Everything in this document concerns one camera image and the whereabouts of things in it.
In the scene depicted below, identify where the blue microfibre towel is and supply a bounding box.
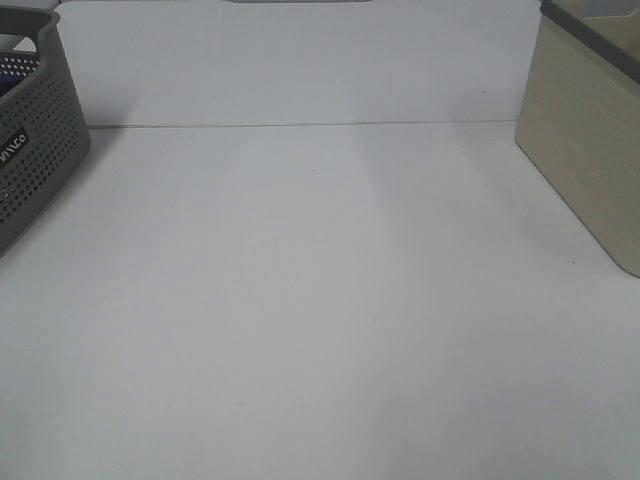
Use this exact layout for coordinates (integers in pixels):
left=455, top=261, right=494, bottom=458
left=0, top=50, right=39, bottom=96

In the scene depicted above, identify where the beige storage bin grey rim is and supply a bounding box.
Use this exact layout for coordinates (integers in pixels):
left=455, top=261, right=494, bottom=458
left=515, top=1, right=639, bottom=276

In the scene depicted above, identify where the grey perforated plastic basket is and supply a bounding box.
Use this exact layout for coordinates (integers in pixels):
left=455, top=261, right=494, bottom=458
left=1, top=5, right=91, bottom=250

